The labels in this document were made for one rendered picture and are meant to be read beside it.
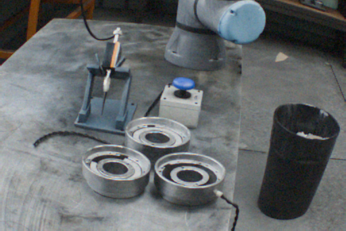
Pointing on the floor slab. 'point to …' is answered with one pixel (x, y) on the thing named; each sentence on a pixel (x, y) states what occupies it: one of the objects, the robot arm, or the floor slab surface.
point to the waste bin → (296, 159)
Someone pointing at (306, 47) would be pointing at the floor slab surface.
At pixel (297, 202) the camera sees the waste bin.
